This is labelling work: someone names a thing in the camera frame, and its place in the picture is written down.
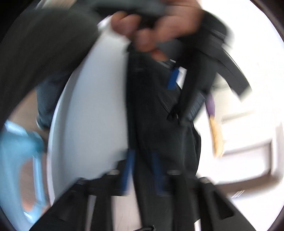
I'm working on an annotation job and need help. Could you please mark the black denim pants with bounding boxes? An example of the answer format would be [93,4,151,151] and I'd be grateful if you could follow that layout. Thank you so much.
[126,45,201,230]

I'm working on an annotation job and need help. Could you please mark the person's left hand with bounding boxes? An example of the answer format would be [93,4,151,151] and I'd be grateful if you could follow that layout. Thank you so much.
[111,1,204,61]

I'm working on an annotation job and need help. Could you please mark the purple cushion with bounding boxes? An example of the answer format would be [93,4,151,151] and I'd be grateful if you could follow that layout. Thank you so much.
[205,93,215,116]

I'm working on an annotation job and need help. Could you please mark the yellow cushion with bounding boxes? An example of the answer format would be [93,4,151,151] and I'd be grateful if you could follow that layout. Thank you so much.
[209,115,224,158]

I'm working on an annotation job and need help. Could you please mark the bed with white sheet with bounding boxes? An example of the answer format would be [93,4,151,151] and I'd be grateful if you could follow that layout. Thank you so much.
[45,13,143,231]

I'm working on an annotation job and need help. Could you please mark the light blue plastic stool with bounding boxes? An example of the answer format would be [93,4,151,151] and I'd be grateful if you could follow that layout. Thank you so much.
[1,120,46,230]

